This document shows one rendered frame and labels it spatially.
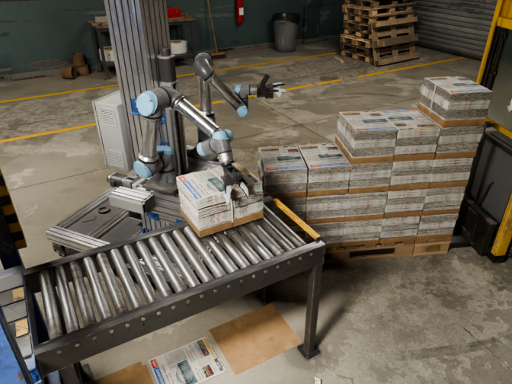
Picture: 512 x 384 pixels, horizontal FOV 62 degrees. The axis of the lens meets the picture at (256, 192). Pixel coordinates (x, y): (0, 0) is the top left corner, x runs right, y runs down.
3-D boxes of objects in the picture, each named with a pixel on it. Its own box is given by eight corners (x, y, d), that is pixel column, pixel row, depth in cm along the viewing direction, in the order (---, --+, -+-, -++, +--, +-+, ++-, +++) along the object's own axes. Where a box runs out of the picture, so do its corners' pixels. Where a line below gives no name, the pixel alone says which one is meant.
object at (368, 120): (338, 113, 300) (338, 111, 300) (377, 110, 303) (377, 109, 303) (355, 132, 269) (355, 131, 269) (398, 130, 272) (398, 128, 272)
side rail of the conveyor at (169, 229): (269, 212, 260) (269, 195, 254) (273, 216, 256) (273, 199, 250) (30, 287, 204) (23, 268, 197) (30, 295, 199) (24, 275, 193)
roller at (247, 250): (225, 217, 239) (219, 212, 235) (267, 264, 203) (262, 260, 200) (219, 223, 239) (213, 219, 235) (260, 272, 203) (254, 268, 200)
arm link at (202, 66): (200, 56, 266) (253, 110, 285) (201, 52, 275) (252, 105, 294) (187, 69, 270) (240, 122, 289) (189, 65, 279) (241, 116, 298)
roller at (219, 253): (203, 224, 233) (198, 219, 230) (244, 274, 198) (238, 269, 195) (196, 230, 233) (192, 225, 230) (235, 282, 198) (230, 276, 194)
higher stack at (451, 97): (392, 227, 361) (421, 76, 295) (425, 225, 364) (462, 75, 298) (411, 256, 328) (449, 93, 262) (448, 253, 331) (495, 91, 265)
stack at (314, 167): (257, 238, 349) (257, 145, 307) (393, 227, 361) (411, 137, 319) (264, 269, 316) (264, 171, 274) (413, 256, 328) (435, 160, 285)
